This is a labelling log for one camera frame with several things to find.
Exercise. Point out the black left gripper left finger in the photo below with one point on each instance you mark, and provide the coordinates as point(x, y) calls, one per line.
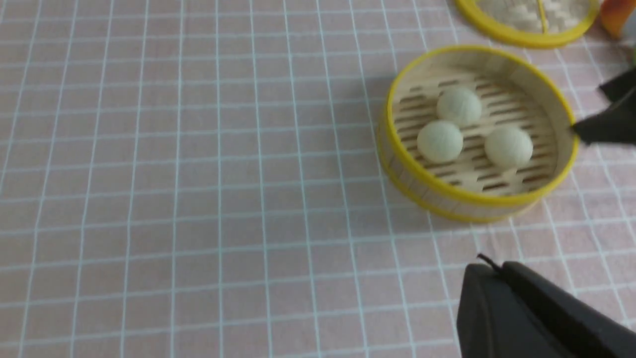
point(511, 311)

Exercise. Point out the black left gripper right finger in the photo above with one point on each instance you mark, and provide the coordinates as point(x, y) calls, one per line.
point(617, 123)

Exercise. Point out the white bun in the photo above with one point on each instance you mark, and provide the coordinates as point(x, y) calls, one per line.
point(440, 141)
point(508, 147)
point(459, 105)

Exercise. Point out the white bun front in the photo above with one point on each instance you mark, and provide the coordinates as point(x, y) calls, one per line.
point(440, 141)

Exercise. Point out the bamboo steamer lid yellow rim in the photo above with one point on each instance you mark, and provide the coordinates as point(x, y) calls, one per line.
point(531, 23)

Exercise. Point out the bamboo steamer tray yellow rim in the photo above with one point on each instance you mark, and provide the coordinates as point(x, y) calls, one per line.
point(471, 188)

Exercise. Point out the orange yellow toy pear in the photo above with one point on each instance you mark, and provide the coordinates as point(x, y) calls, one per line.
point(618, 18)

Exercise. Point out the pink checkered tablecloth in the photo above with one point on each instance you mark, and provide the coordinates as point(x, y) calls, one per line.
point(199, 179)

